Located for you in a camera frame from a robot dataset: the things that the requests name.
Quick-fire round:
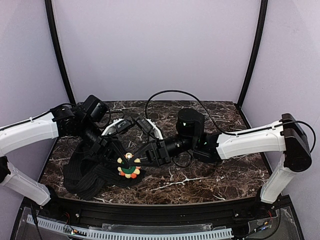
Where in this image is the flower brooch green orange yellow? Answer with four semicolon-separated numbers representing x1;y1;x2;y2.
117;152;141;179

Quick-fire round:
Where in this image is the black pinstriped shirt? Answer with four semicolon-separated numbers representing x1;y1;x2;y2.
62;140;146;201

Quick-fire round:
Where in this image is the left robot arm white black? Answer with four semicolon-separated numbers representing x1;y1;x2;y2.
0;95;139;207

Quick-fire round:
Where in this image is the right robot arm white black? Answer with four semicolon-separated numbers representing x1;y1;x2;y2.
125;108;312;205

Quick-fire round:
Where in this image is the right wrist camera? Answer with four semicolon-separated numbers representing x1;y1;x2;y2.
135;115;164;140

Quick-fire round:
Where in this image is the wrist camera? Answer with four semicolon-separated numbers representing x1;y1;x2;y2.
101;117;135;136
135;115;164;140

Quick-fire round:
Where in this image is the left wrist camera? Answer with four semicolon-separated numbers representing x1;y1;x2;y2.
101;117;135;136

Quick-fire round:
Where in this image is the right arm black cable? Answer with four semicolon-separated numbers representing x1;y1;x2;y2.
144;89;316;153

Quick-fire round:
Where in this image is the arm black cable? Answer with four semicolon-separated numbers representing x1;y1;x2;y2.
24;102;126;123
144;89;316;153

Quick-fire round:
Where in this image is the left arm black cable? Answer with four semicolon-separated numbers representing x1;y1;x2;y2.
24;102;126;123

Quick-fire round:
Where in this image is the white slotted cable duct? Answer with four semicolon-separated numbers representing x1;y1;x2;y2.
37;217;234;240

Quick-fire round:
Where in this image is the right black frame post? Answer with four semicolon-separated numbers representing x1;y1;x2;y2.
237;0;268;109

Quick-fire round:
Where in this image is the black frame post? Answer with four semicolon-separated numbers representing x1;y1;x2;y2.
44;0;76;104
237;0;268;109

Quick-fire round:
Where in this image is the left black frame post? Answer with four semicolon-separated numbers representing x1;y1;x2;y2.
44;0;76;104

